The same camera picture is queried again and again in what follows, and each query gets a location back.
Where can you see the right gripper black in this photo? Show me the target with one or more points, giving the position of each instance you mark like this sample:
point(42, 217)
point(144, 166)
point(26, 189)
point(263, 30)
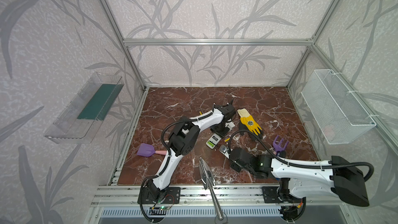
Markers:
point(235, 164)

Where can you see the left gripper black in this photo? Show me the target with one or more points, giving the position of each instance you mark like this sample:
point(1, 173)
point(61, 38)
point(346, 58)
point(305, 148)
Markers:
point(222, 130)

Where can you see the red white remote control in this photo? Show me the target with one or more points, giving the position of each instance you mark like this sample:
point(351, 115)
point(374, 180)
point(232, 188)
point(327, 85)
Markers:
point(213, 141)

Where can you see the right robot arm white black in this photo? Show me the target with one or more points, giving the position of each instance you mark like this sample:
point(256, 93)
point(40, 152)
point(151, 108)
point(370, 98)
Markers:
point(301, 179)

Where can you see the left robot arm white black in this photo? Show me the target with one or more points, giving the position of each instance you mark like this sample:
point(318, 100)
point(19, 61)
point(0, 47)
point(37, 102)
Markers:
point(179, 139)

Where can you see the yellow work glove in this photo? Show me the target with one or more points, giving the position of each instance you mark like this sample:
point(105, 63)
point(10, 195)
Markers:
point(248, 121)

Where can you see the pink cylinder left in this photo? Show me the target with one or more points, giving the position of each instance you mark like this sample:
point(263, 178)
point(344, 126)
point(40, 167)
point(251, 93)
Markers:
point(161, 152)

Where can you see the purple object left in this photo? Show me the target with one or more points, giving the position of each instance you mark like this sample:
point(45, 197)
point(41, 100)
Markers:
point(145, 150)

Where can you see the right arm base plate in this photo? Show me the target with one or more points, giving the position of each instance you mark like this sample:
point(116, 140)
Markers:
point(272, 195)

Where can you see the metal camera pole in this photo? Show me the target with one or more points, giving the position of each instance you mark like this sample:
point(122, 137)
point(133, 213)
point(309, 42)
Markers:
point(208, 183)

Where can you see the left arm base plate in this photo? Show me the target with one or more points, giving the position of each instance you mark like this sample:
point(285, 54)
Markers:
point(170, 195)

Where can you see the white wire basket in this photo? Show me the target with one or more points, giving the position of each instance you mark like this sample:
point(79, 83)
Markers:
point(339, 114)

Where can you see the clear plastic wall shelf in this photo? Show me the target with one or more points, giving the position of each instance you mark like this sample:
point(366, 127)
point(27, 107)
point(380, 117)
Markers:
point(82, 118)

